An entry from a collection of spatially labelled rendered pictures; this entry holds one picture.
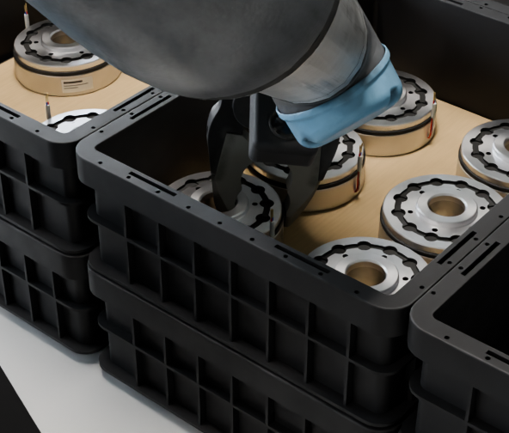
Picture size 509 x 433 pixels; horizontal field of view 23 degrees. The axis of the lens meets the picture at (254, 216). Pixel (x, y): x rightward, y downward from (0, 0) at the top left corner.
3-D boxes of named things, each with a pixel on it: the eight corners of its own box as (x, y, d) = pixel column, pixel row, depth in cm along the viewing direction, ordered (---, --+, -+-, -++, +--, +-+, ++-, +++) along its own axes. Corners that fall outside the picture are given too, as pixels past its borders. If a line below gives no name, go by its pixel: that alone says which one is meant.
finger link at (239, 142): (223, 189, 105) (259, 97, 100) (229, 232, 100) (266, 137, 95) (187, 181, 104) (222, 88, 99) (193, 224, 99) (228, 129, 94)
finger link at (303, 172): (312, 188, 106) (310, 94, 100) (322, 231, 101) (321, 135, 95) (275, 192, 105) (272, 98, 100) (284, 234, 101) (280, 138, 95)
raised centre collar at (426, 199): (456, 237, 96) (456, 231, 96) (402, 213, 99) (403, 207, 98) (489, 209, 99) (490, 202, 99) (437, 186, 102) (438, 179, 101)
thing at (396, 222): (466, 272, 94) (466, 266, 93) (357, 221, 99) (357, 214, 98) (534, 210, 100) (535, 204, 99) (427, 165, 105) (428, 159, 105)
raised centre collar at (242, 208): (222, 234, 97) (222, 227, 96) (174, 210, 99) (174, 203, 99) (261, 204, 100) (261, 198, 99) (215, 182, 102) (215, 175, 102)
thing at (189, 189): (225, 268, 94) (225, 261, 94) (128, 216, 99) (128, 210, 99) (307, 207, 100) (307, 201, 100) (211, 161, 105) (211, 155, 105)
